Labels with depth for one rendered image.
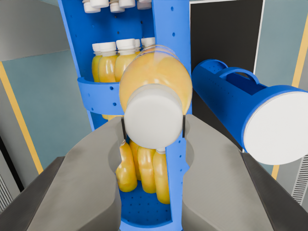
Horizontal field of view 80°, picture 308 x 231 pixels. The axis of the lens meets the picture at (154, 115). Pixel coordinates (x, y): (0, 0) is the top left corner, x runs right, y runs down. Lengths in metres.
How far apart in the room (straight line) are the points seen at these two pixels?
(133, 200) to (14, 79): 1.55
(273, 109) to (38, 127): 1.87
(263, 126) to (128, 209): 0.53
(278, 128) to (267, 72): 1.19
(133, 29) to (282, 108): 0.53
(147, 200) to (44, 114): 1.46
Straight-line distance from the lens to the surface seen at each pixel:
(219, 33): 1.51
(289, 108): 0.73
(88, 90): 0.41
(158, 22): 0.36
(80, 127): 1.88
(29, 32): 1.25
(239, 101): 0.76
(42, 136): 2.09
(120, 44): 0.41
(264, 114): 0.69
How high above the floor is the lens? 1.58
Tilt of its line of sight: 67 degrees down
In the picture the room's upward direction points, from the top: 177 degrees clockwise
